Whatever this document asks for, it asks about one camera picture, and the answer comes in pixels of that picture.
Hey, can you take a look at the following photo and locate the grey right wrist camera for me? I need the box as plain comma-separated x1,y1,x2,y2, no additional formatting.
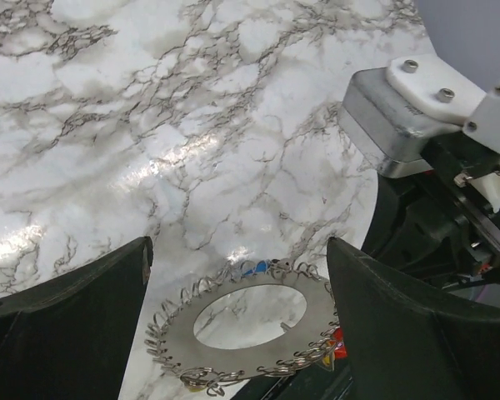
337,56,500,212

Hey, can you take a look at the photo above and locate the blue key tag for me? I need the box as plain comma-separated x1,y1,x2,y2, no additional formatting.
241,260,271,277

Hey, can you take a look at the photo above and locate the red key tag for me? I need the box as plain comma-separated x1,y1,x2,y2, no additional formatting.
332,327,348,359

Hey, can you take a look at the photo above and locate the black mounting base rail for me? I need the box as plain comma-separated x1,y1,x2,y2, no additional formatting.
232,358,352,400

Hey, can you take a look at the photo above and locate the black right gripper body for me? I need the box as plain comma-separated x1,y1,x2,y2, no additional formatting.
362,132,500,290

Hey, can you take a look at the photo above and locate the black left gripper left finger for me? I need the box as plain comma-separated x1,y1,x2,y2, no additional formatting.
0,237,153,399

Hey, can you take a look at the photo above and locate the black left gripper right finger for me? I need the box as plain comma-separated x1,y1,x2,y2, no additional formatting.
327,237,500,399

